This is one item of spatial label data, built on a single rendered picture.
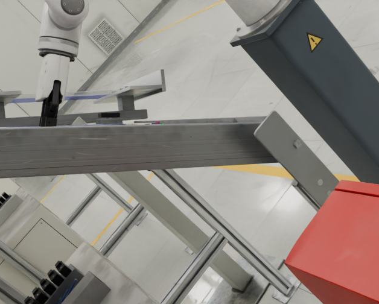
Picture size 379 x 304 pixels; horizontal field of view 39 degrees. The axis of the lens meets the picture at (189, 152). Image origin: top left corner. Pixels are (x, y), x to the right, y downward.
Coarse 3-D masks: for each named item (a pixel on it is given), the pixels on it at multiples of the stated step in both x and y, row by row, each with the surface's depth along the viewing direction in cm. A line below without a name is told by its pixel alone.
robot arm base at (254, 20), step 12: (228, 0) 134; (240, 0) 132; (252, 0) 131; (264, 0) 131; (276, 0) 132; (288, 0) 130; (240, 12) 135; (252, 12) 133; (264, 12) 132; (276, 12) 129; (240, 24) 145; (252, 24) 136; (264, 24) 130; (240, 36) 137
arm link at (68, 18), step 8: (48, 0) 105; (56, 0) 105; (64, 0) 105; (72, 0) 105; (80, 0) 106; (48, 8) 110; (56, 8) 105; (64, 8) 105; (72, 8) 105; (80, 8) 106; (88, 8) 108; (56, 16) 107; (64, 16) 106; (72, 16) 106; (80, 16) 107; (64, 24) 108; (72, 24) 108
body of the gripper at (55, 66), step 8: (48, 56) 111; (56, 56) 111; (64, 56) 112; (48, 64) 111; (56, 64) 111; (64, 64) 112; (40, 72) 116; (48, 72) 111; (56, 72) 111; (64, 72) 112; (40, 80) 114; (48, 80) 110; (64, 80) 112; (40, 88) 112; (48, 88) 110; (64, 88) 112; (40, 96) 111; (64, 96) 112
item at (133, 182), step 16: (112, 176) 167; (128, 176) 166; (128, 192) 172; (144, 192) 168; (160, 192) 171; (160, 208) 171; (176, 208) 173; (176, 224) 173; (192, 224) 176; (192, 240) 176; (224, 256) 181; (240, 256) 200; (272, 256) 186; (224, 272) 181; (240, 272) 184; (256, 272) 186; (224, 288) 193; (240, 288) 183; (256, 288) 180
